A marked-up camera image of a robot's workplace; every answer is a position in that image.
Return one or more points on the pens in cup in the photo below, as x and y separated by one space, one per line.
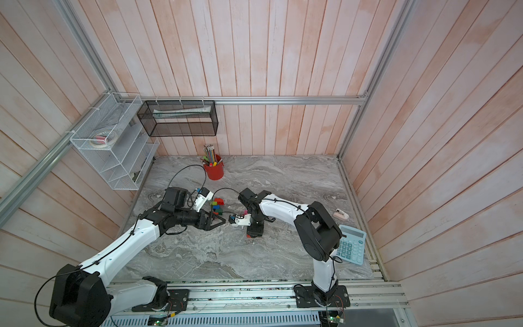
210 157

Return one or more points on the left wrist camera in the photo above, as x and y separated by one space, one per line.
203 196

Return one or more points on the aluminium rail front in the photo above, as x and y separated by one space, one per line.
237 296

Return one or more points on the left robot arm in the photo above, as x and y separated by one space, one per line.
82 295

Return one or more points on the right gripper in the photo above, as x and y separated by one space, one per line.
255 231

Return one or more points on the small white pink object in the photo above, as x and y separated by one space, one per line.
339 214

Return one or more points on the black mesh basket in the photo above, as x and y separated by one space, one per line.
176 118

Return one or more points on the red pen cup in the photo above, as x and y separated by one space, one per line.
214 170

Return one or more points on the tape roll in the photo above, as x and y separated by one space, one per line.
102 139

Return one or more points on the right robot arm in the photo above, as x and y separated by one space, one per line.
319 234

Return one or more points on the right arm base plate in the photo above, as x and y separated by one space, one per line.
311 297

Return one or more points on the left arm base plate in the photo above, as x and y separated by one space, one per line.
169 300

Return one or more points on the white wire shelf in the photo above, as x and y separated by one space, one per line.
125 163

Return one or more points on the calculator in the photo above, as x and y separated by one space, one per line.
351 245

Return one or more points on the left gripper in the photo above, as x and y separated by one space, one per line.
208 220

